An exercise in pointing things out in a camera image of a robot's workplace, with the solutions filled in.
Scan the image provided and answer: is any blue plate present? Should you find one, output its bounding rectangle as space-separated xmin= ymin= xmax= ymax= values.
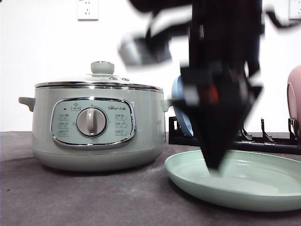
xmin=172 ymin=75 xmax=194 ymax=137

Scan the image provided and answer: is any green electric steamer pot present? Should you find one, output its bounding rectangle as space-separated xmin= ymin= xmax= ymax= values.
xmin=18 ymin=80 xmax=177 ymax=172

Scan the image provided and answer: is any grey table cloth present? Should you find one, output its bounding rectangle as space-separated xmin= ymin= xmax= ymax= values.
xmin=0 ymin=131 xmax=301 ymax=226

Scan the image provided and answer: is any white wall socket right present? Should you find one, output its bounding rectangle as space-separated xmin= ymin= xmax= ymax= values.
xmin=288 ymin=0 xmax=301 ymax=21

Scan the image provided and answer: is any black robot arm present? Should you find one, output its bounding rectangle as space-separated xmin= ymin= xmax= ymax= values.
xmin=130 ymin=0 xmax=264 ymax=170

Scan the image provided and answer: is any glass steamer lid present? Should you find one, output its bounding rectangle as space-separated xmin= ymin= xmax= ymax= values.
xmin=35 ymin=61 xmax=163 ymax=91

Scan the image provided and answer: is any pink bowl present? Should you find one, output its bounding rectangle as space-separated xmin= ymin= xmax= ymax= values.
xmin=287 ymin=65 xmax=301 ymax=139

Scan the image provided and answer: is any white wall socket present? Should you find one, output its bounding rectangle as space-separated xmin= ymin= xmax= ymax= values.
xmin=288 ymin=0 xmax=301 ymax=21
xmin=76 ymin=0 xmax=99 ymax=22

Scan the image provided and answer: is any white wall socket left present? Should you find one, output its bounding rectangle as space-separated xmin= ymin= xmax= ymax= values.
xmin=76 ymin=0 xmax=99 ymax=22

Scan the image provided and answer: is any green plate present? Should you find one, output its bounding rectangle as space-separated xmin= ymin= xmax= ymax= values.
xmin=164 ymin=150 xmax=301 ymax=212

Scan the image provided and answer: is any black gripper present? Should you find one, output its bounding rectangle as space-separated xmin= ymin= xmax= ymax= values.
xmin=169 ymin=0 xmax=264 ymax=172

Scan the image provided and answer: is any black dish rack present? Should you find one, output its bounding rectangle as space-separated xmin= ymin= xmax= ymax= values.
xmin=169 ymin=116 xmax=301 ymax=154

